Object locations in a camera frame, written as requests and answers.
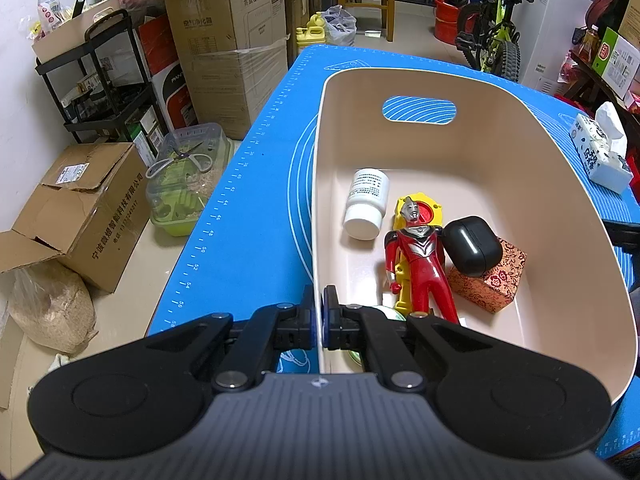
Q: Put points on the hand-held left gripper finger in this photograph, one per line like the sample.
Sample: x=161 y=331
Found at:
x=326 y=327
x=314 y=327

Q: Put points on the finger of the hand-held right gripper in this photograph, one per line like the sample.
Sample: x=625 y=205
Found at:
x=622 y=233

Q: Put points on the beige plastic bin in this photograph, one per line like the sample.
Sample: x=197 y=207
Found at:
x=525 y=160

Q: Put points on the green round item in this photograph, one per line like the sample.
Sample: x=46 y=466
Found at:
x=391 y=312

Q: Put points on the white printed tissue box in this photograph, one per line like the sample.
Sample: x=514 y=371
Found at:
x=600 y=160

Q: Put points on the red toy figure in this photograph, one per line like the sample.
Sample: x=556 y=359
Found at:
x=422 y=260

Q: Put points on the white pill bottle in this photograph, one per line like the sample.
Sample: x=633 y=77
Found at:
x=367 y=200

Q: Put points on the blue silicone mat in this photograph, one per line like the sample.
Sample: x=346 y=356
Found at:
x=260 y=200

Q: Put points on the red patterned small box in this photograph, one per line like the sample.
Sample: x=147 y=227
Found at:
x=492 y=282

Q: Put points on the black earbud case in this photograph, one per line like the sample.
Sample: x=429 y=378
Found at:
x=472 y=247

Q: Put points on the yellow plastic toy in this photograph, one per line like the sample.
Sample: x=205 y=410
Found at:
x=436 y=206

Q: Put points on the dark wooden table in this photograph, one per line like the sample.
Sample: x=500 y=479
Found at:
x=587 y=72

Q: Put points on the green and white box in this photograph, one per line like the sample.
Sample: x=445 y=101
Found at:
x=617 y=62

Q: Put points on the clear cage with green base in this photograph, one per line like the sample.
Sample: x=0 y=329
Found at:
x=185 y=200

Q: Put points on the flat brown cardboard box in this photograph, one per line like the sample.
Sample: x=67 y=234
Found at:
x=631 y=12

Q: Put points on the green and black bicycle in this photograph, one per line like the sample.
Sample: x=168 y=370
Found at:
x=500 y=30

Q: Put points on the plastic-wrapped cardboard box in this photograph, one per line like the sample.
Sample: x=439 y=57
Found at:
x=240 y=90

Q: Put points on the bag of wood shavings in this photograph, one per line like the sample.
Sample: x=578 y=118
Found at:
x=52 y=310

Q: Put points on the open cardboard box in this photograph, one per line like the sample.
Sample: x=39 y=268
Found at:
x=75 y=210

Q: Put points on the red bucket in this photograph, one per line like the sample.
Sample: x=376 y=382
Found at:
x=446 y=20

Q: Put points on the red and white appliance box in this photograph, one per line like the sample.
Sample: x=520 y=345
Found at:
x=167 y=80

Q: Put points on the yellow plastic jug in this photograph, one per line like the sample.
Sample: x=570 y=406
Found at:
x=310 y=35

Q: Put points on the clear plastic bag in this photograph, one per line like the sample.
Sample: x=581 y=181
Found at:
x=340 y=25

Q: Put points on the black metal rack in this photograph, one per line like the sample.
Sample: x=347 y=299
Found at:
x=115 y=85

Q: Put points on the tall brown cardboard box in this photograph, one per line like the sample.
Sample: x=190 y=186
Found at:
x=225 y=10

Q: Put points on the beige box on rack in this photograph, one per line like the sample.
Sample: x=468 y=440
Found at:
x=70 y=35

